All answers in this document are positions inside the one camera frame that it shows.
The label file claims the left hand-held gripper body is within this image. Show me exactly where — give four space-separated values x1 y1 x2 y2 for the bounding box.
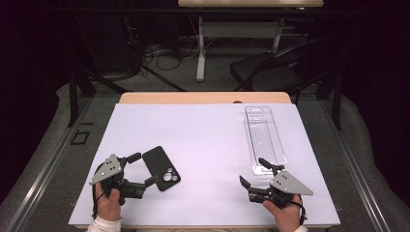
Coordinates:
89 154 147 206

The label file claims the person's right hand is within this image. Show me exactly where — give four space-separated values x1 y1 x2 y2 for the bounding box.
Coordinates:
262 194 304 232

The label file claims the clear plastic packaging box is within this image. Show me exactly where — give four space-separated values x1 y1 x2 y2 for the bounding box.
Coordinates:
244 105 288 176

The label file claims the metal floor rail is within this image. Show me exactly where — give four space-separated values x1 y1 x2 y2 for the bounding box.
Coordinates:
317 100 393 232
3 96 95 232

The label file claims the black folding chair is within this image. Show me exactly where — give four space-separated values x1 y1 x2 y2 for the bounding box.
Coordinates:
229 38 331 98

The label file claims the bundle of floor cables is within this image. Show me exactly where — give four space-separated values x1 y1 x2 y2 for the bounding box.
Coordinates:
141 36 217 73

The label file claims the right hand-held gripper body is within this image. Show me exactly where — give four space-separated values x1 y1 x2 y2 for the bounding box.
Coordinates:
249 164 314 209

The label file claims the black phone case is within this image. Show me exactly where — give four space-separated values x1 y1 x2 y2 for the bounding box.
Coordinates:
141 145 182 192

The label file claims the black tripod leg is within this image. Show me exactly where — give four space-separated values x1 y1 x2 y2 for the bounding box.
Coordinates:
141 65 187 93

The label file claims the left hand-held gripper black cable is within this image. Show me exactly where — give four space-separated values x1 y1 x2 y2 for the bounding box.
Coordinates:
91 184 101 220

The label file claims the hand-held gripper black cable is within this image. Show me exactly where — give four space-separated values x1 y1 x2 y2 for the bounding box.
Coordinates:
289 194 308 226
91 184 101 220

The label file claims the wooden table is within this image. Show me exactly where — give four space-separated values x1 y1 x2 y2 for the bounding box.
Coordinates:
74 91 333 232

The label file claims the right hand-held gripper black cable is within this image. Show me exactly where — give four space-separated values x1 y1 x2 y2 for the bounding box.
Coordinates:
289 194 308 226

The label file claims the white table mat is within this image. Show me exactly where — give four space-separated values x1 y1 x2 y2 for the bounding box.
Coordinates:
68 102 341 227

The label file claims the person's left hand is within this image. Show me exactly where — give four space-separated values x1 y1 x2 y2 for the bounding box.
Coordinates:
95 183 123 222

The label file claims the white-framed desk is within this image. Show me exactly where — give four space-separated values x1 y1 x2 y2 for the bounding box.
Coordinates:
177 0 325 82

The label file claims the black metal stand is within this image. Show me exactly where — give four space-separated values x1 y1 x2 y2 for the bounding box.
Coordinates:
66 67 131 128
317 71 343 131

